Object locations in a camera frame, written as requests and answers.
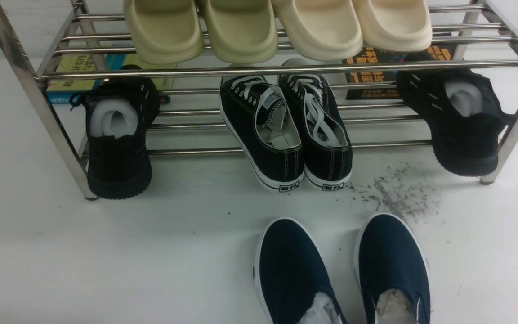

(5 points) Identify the pale green slipper right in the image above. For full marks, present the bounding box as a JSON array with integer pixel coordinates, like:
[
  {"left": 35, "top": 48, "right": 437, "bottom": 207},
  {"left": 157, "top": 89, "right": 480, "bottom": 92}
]
[{"left": 196, "top": 0, "right": 278, "bottom": 64}]

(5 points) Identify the cream slipper right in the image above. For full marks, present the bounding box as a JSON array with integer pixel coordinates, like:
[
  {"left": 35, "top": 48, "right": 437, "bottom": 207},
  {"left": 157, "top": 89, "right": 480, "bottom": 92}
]
[{"left": 352, "top": 0, "right": 433, "bottom": 53}]

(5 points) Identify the pale green slipper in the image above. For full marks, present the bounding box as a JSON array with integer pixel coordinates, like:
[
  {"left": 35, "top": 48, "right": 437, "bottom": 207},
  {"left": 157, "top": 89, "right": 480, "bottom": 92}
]
[
  {"left": 196, "top": 0, "right": 278, "bottom": 64},
  {"left": 123, "top": 0, "right": 205, "bottom": 64}
]

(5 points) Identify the navy slip-on shoe right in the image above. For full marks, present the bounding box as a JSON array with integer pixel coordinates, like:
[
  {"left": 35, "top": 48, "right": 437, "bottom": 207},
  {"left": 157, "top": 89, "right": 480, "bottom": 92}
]
[{"left": 353, "top": 213, "right": 431, "bottom": 324}]

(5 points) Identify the black knit sneaker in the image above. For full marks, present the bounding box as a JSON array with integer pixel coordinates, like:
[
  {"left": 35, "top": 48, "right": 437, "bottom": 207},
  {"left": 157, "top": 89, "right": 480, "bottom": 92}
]
[
  {"left": 70, "top": 76, "right": 161, "bottom": 200},
  {"left": 396, "top": 68, "right": 517, "bottom": 177}
]

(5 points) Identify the yellow green book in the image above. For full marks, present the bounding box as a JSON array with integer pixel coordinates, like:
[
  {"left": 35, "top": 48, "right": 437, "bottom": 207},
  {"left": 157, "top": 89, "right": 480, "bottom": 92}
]
[{"left": 45, "top": 53, "right": 176, "bottom": 104}]

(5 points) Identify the black knit sneaker right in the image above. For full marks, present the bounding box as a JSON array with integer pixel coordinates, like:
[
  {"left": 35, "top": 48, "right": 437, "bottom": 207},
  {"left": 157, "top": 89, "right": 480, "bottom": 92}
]
[{"left": 396, "top": 68, "right": 517, "bottom": 177}]

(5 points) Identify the pale green slipper left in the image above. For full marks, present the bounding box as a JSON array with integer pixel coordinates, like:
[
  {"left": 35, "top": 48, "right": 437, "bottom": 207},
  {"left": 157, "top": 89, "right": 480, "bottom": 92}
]
[{"left": 123, "top": 0, "right": 205, "bottom": 64}]

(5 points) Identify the cream slipper left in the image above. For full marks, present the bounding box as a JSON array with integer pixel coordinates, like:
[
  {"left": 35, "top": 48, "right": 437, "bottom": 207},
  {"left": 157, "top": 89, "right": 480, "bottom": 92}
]
[{"left": 271, "top": 0, "right": 363, "bottom": 61}]

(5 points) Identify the navy slip-on shoe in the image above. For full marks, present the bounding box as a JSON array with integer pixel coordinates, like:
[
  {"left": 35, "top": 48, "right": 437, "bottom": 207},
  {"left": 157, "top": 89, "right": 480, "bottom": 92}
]
[
  {"left": 253, "top": 217, "right": 347, "bottom": 324},
  {"left": 353, "top": 213, "right": 431, "bottom": 324}
]

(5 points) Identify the stainless steel shoe rack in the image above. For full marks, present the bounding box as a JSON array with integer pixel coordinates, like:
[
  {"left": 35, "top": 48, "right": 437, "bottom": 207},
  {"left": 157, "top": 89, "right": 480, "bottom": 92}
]
[{"left": 0, "top": 0, "right": 518, "bottom": 201}]

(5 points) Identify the navy slip-on shoe left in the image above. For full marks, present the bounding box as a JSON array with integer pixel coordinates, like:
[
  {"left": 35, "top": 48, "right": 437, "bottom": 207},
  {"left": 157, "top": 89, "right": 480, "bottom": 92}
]
[{"left": 253, "top": 217, "right": 347, "bottom": 324}]

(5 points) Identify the cream slipper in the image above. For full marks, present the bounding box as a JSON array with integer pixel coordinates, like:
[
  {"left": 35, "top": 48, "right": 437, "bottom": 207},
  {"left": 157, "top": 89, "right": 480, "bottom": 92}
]
[
  {"left": 352, "top": 0, "right": 433, "bottom": 53},
  {"left": 271, "top": 0, "right": 363, "bottom": 61}
]

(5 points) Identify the black canvas sneaker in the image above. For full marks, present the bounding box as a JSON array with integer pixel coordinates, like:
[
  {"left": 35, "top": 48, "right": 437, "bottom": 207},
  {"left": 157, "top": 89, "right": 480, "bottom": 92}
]
[
  {"left": 219, "top": 76, "right": 305, "bottom": 193},
  {"left": 277, "top": 74, "right": 353, "bottom": 192}
]

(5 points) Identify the black knit sneaker left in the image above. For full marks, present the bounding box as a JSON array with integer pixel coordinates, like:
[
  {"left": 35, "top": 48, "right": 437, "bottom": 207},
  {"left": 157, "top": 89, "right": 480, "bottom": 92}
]
[{"left": 70, "top": 76, "right": 161, "bottom": 200}]

